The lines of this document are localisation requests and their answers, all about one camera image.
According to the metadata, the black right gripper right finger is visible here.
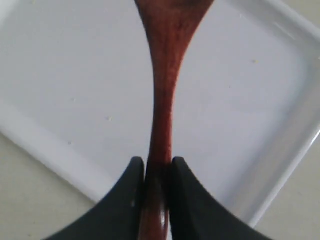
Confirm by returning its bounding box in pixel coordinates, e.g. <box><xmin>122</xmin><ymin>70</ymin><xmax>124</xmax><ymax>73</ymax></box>
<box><xmin>168</xmin><ymin>157</ymin><xmax>267</xmax><ymax>240</ymax></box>

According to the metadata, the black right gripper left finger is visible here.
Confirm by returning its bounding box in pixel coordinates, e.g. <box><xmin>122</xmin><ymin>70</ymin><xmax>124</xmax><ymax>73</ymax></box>
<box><xmin>47</xmin><ymin>157</ymin><xmax>144</xmax><ymax>240</ymax></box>

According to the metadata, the dark red wooden spoon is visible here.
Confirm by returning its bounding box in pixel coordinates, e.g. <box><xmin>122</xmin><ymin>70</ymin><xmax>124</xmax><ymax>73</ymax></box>
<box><xmin>135</xmin><ymin>0</ymin><xmax>213</xmax><ymax>240</ymax></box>

